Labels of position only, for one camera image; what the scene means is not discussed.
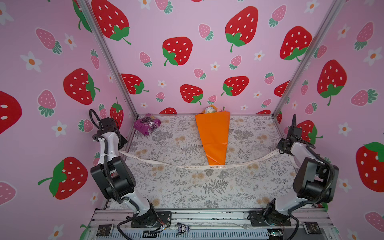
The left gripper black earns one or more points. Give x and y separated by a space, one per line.
122 142

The left black label plate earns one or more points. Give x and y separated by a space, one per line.
105 230

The black label plate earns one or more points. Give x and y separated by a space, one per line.
312 228
105 230

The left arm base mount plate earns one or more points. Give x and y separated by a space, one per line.
152 220

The orange wrapping paper sheet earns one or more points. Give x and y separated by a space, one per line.
214 133

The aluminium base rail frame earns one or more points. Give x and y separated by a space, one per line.
205 224

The white ribbon strip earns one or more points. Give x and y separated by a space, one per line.
203 167

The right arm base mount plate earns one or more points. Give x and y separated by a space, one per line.
261 219

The purple plastic snack bag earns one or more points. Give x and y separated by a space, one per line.
147 124

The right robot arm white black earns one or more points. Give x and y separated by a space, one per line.
313 184

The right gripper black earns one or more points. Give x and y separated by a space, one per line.
280 144

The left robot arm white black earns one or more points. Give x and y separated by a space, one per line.
113 177

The small purple figure charm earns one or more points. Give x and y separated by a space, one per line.
182 229

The right black label plate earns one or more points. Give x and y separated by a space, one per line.
312 228

